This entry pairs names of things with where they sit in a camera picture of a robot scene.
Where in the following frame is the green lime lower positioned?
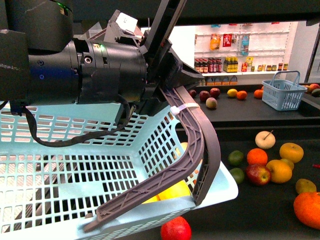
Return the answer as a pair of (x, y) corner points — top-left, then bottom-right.
(229, 168), (245, 185)

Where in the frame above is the green lime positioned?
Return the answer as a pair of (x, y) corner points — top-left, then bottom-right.
(229, 168), (245, 185)
(227, 150), (244, 166)

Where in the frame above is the brown kiwi lower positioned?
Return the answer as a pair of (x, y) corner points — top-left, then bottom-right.
(295, 178), (317, 195)

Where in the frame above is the yellow-orange apple back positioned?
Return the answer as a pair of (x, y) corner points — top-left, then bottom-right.
(279, 142), (304, 164)

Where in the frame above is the black cable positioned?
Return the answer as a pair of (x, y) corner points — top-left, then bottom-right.
(21, 93), (132, 148)

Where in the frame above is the small orange tangerine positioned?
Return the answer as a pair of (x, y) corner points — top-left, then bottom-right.
(246, 148), (268, 166)

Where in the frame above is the white zip tie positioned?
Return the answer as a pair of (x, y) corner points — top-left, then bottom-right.
(170, 102), (200, 116)

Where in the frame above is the far shelf lemon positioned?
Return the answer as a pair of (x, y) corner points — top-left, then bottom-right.
(227, 88), (238, 98)

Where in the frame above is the yellow-orange apple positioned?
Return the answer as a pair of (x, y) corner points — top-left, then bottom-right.
(266, 159), (293, 184)
(279, 142), (304, 164)

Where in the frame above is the large yellow lemon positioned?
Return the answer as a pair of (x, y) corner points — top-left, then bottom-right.
(157, 180), (191, 200)

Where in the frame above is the grey basket handle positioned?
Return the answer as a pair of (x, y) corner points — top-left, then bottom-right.
(82, 84), (222, 233)

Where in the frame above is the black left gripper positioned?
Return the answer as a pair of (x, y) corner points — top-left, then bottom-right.
(79, 10), (205, 116)

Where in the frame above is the small blue shopping basket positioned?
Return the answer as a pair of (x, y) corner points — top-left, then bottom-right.
(262, 70), (308, 111)

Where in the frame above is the large orange front right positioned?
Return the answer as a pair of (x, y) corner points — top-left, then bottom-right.
(293, 192), (320, 230)

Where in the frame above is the pink peach far shelf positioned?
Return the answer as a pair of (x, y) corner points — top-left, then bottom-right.
(205, 97), (218, 109)

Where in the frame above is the yellow-orange apple front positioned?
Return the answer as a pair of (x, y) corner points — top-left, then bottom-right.
(266, 159), (293, 184)

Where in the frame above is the far orange by basket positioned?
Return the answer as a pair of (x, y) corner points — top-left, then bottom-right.
(253, 89), (264, 99)

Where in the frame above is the white pear with stem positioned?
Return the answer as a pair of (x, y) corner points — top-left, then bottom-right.
(255, 130), (276, 150)

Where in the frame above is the dark plum far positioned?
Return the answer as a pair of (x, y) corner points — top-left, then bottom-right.
(199, 90), (211, 103)

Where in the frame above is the dark red apple far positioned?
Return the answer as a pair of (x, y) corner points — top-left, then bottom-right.
(209, 87), (221, 99)

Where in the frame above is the green lime upper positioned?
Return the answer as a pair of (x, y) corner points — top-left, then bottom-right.
(227, 150), (244, 166)

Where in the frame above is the far shelf tangerine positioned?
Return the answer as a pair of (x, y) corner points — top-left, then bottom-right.
(236, 90), (248, 101)

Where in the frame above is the large light-blue basket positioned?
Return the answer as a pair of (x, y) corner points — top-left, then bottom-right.
(0, 101), (240, 240)

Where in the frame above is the red pomegranate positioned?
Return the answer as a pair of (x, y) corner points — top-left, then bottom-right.
(160, 216), (192, 240)

